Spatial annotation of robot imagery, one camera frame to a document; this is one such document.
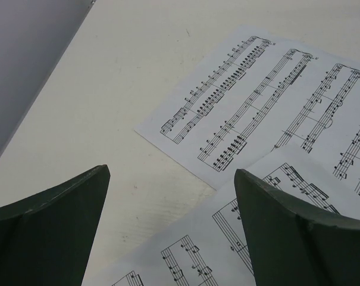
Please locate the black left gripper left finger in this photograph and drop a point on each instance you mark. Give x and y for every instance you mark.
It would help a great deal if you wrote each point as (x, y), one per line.
(46, 238)

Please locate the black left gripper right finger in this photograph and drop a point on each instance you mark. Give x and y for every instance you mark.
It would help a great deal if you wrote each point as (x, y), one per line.
(292, 242)

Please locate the lower sheet music page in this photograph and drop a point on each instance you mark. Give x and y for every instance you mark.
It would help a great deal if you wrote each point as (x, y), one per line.
(208, 247)

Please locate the sheet music page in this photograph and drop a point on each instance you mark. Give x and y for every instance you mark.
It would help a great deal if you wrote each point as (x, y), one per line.
(208, 247)
(254, 94)

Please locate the upper sheet music page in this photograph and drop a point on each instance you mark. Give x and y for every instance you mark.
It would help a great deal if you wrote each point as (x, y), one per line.
(254, 94)

